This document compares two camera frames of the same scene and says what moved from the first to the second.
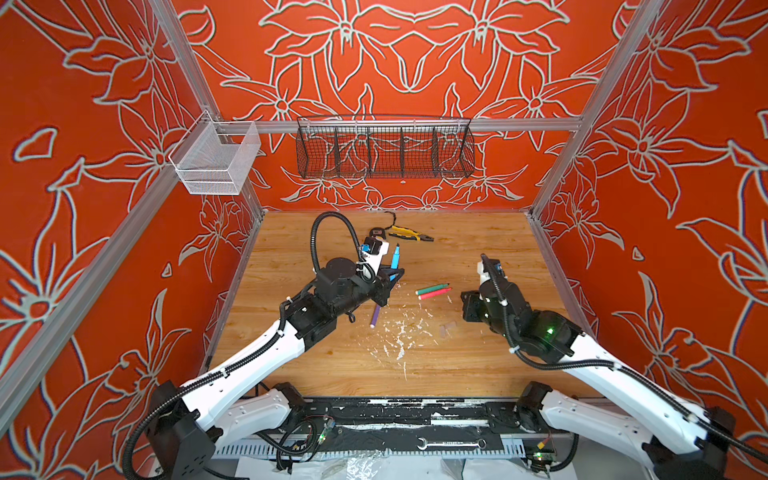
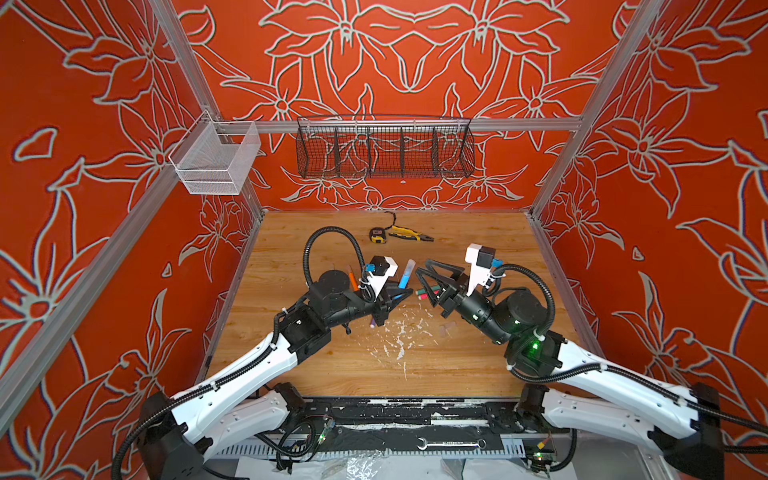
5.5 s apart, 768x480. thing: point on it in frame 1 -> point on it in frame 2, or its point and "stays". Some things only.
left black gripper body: (374, 290) -> (378, 308)
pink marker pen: (423, 296) stays
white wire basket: (213, 157) stays
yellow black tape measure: (378, 231) stays
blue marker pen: (395, 260) -> (407, 272)
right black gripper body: (479, 311) -> (454, 303)
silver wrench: (480, 444) stays
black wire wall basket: (385, 146) stays
